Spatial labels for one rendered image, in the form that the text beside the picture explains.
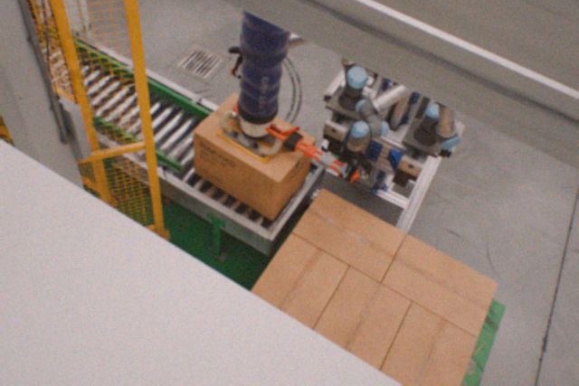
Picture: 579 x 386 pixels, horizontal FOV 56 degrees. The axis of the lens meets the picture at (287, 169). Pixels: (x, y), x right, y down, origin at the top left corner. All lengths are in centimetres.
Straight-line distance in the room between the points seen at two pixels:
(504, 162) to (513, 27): 457
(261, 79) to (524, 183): 277
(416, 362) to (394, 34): 281
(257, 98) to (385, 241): 122
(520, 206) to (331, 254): 193
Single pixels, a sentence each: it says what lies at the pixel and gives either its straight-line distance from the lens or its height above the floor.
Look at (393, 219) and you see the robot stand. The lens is 390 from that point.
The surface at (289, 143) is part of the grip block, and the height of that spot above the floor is 110.
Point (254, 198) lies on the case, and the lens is 324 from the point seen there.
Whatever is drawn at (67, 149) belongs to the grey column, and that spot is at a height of 154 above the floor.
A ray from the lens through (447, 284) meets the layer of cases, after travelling 338.
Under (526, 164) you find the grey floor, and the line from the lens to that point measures 499.
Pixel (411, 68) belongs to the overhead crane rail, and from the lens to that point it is 38.
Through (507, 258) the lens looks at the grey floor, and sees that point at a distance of 434.
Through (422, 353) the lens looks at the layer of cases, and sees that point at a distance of 315.
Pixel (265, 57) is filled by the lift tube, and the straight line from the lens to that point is 261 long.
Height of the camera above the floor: 335
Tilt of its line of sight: 52 degrees down
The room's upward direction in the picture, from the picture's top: 11 degrees clockwise
